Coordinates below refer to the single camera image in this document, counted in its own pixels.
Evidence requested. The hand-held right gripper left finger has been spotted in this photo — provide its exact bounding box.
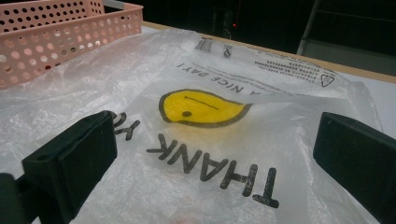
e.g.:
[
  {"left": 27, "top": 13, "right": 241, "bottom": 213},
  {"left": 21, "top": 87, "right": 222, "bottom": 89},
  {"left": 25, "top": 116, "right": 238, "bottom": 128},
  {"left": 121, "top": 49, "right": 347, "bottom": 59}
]
[{"left": 21, "top": 110, "right": 119, "bottom": 224}]

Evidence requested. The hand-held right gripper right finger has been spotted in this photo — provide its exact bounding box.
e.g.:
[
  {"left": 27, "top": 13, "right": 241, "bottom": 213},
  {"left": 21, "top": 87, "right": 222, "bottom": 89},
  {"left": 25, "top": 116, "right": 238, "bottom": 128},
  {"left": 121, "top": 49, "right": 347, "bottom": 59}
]
[{"left": 312, "top": 111, "right": 396, "bottom": 224}]

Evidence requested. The white metal frame desk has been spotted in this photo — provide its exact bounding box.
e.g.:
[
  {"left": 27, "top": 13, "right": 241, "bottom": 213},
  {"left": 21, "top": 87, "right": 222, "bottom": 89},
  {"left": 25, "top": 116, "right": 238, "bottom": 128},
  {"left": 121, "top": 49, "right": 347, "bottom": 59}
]
[{"left": 296, "top": 0, "right": 396, "bottom": 77}]

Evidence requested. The pink perforated plastic basket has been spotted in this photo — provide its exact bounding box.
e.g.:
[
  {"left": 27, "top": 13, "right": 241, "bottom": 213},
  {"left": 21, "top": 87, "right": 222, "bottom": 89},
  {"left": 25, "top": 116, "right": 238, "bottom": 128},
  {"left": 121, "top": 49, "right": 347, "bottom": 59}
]
[{"left": 0, "top": 0, "right": 144, "bottom": 91}]

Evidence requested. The clear plastic bag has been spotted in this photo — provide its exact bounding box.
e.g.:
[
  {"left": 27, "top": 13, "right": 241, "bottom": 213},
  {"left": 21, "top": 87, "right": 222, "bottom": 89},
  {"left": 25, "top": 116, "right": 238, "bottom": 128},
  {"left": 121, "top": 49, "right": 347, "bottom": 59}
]
[{"left": 0, "top": 28, "right": 386, "bottom": 224}]

